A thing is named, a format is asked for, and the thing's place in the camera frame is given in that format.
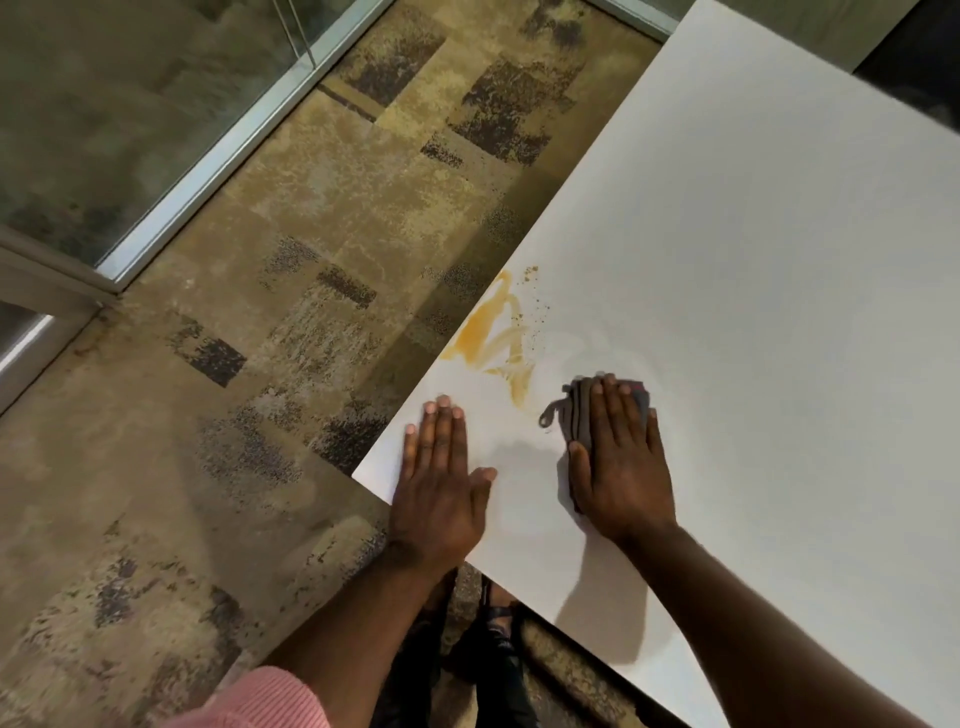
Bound black trousers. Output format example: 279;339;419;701
372;567;543;728

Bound grey cleaning cloth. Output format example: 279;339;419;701
537;372;658;516

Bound person's left hand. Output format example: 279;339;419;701
387;395;499;576

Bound glass partition with metal frame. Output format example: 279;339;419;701
0;0;396;284

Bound orange liquid stain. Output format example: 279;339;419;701
440;265;543;411

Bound black sandal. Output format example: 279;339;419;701
472;579;528;646

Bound person's right hand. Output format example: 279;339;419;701
566;372;679;546

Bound pink knitted sleeve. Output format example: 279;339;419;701
159;665;333;728

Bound person's right forearm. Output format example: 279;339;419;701
618;519;935;728

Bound grey door frame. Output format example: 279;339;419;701
0;223;123;415

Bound person's left forearm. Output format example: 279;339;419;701
258;536;470;728

